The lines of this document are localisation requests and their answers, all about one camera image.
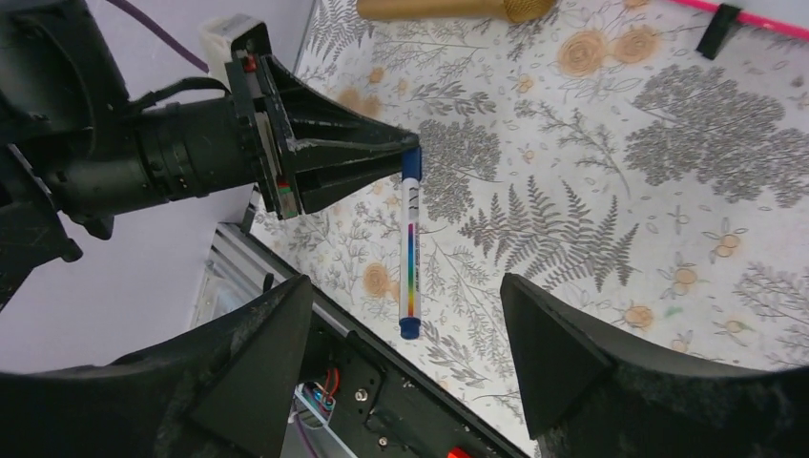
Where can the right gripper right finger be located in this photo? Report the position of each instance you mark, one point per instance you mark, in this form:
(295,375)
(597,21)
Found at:
(590,389)

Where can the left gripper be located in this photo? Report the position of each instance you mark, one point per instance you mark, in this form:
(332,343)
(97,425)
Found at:
(286,127)

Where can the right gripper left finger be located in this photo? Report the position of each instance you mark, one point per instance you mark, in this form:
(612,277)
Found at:
(223,389)

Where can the blue capped marker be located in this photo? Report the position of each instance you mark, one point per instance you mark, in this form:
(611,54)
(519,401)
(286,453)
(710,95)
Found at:
(410,298)

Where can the pink framed whiteboard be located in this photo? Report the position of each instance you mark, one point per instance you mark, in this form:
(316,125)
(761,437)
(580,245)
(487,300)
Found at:
(727,16)

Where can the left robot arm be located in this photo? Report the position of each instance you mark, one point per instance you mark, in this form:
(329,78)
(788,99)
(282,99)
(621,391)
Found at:
(75,145)

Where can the red tape label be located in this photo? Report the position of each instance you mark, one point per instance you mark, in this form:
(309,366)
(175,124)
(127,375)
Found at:
(458,453)

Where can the floral patterned mat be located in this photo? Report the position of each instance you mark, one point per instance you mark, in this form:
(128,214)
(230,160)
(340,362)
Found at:
(594,152)

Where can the gold microphone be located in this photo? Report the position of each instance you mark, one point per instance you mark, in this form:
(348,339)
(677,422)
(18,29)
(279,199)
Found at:
(513,11)

